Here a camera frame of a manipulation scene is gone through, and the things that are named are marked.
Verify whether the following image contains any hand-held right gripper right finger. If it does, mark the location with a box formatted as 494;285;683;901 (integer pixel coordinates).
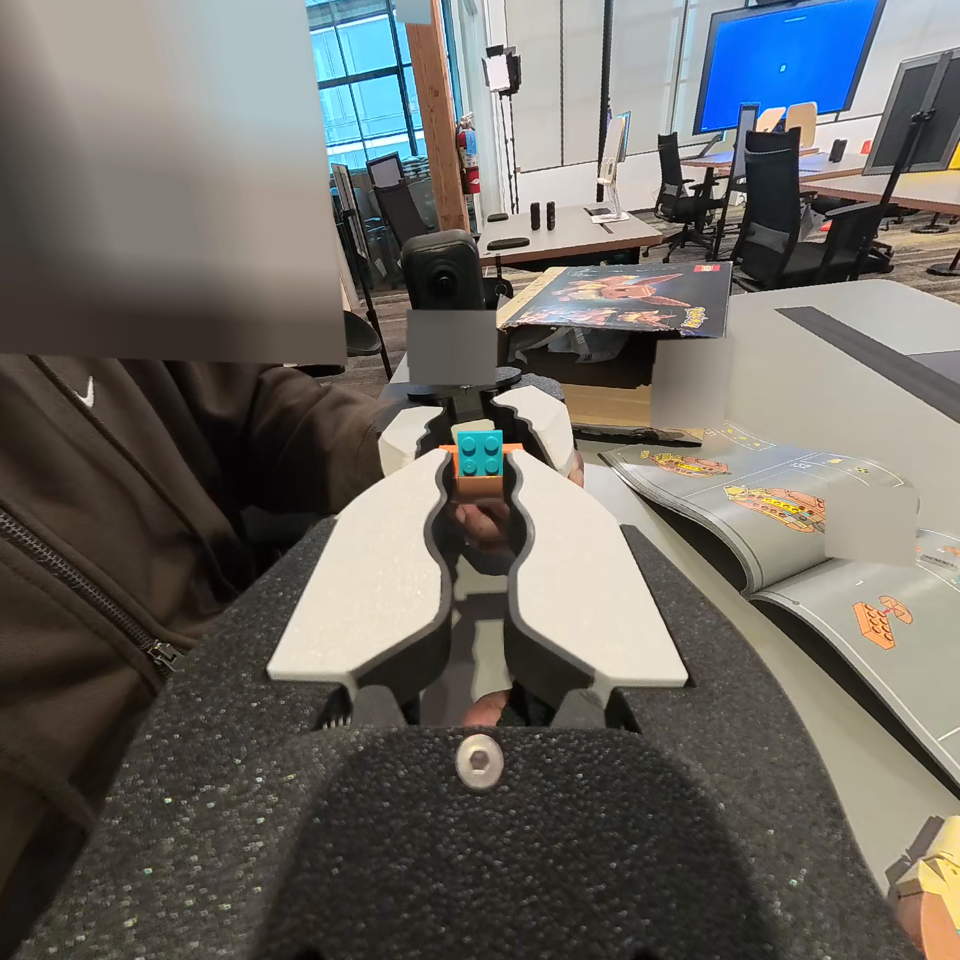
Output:
506;453;690;699

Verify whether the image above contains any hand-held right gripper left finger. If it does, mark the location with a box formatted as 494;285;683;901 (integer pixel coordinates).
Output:
266;448;455;687

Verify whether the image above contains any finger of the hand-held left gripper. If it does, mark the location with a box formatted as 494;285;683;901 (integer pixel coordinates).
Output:
491;384;577;481
377;405;451;478

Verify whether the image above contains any teal toy brick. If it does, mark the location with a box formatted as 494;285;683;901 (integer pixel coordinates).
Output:
456;429;505;479

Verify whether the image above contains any orange brown toy brick assembly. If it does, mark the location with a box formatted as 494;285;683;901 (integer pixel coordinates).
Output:
438;442;526;501

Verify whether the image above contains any grey instruction booklet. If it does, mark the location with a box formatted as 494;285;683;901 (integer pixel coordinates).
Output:
598;423;960;798

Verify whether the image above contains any person's left forearm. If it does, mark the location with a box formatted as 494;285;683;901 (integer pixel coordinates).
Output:
225;363;391;526

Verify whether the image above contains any grey desk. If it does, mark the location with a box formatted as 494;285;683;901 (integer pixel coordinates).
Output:
378;279;960;901

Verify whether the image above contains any person's left hand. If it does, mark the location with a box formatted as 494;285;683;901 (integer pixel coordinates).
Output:
452;495;519;556

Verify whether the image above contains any clear plastic bag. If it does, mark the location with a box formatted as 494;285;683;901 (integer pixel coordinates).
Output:
517;326;627;365

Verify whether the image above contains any printed cardboard toy box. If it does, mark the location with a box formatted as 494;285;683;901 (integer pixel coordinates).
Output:
498;262;732;444

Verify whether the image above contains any black tripod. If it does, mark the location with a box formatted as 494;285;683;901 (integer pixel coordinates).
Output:
330;163;395;380

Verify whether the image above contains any wood-edged office table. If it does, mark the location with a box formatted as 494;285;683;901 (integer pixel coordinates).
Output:
476;204;665;270

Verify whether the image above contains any black office chair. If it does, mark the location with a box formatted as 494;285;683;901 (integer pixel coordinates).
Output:
366;152;440;249
654;132;725;264
731;126;897;295

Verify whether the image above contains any red fire extinguisher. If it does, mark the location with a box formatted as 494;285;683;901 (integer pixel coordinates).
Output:
455;112;483;196

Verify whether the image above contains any person's brown hoodie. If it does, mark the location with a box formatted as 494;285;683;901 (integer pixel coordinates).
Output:
0;352;339;960

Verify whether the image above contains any white monitor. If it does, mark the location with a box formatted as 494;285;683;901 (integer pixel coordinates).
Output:
596;111;633;223

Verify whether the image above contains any wooden pillar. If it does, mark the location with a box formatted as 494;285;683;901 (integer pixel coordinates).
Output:
405;21;472;235

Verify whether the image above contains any studio light on stand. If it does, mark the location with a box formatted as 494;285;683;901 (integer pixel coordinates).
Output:
482;45;524;215

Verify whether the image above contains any large blue screen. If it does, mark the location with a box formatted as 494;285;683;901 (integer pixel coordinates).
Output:
691;0;888;138

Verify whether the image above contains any brown yellow toy brick model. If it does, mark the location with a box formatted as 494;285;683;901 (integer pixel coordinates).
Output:
885;813;960;960

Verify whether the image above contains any grey monitor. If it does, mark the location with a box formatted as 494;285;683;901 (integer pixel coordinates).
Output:
862;51;960;177

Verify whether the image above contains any dark desk cable cover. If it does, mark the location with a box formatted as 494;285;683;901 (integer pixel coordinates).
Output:
776;303;960;421

